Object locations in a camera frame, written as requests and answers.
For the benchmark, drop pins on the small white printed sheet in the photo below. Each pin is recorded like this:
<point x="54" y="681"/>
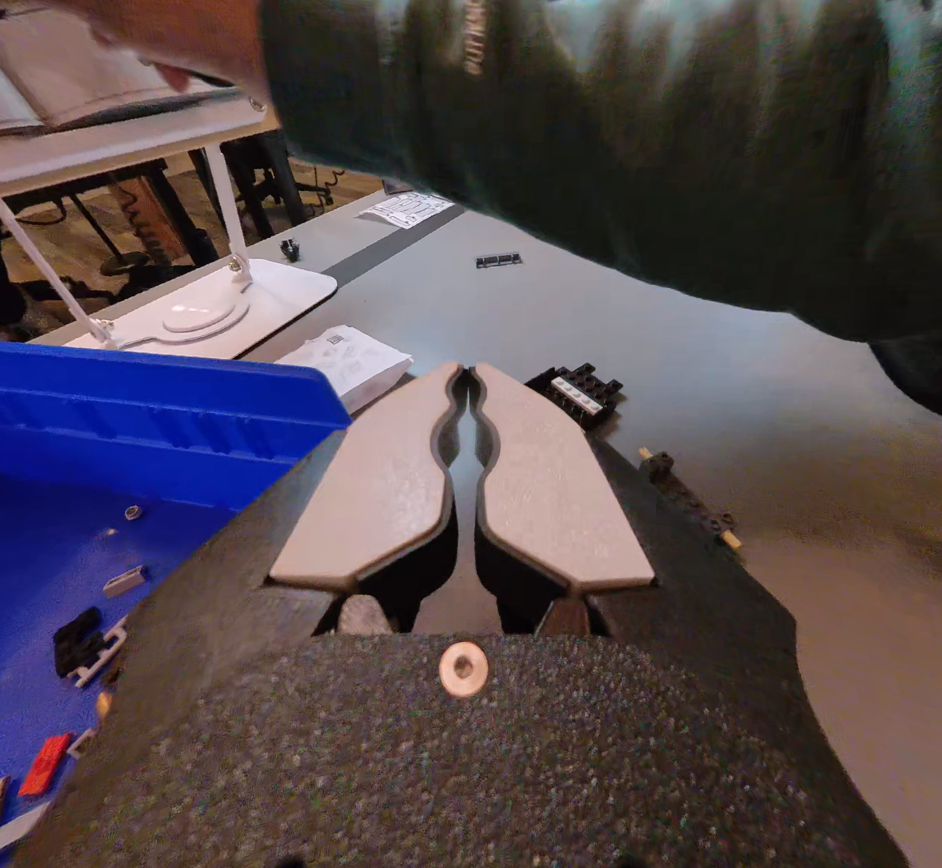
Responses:
<point x="408" y="209"/>

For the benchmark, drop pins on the blue plastic bin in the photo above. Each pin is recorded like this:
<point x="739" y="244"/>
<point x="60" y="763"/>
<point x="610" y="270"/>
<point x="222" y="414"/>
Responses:
<point x="147" y="427"/>

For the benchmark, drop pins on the black lego car chassis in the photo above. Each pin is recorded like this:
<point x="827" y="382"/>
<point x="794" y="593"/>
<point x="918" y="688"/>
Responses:
<point x="577" y="394"/>

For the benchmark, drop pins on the white printed paper bag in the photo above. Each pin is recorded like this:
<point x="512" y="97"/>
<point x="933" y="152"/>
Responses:
<point x="353" y="363"/>

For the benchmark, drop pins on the person's right forearm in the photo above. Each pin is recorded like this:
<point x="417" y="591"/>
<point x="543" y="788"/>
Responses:
<point x="663" y="132"/>

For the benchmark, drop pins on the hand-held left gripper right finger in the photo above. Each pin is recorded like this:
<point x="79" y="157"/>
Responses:
<point x="567" y="500"/>

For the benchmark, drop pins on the black lego grille piece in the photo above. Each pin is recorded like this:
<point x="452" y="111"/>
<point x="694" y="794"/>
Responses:
<point x="499" y="260"/>

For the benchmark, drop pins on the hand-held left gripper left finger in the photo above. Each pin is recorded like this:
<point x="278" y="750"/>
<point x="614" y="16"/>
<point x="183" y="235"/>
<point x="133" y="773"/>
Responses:
<point x="376" y="500"/>

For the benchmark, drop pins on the heap of loose lego parts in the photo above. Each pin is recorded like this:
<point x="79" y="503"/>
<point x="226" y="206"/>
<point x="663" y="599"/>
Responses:
<point x="89" y="647"/>

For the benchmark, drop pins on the lego instruction booklet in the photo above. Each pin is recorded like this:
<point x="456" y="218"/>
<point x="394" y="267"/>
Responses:
<point x="74" y="73"/>

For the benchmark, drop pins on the white book stand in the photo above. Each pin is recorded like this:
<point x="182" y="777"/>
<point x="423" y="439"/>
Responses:
<point x="221" y="309"/>

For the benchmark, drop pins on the small black lego piece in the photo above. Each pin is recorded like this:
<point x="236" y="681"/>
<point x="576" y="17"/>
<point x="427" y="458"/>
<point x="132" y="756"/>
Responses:
<point x="290" y="249"/>

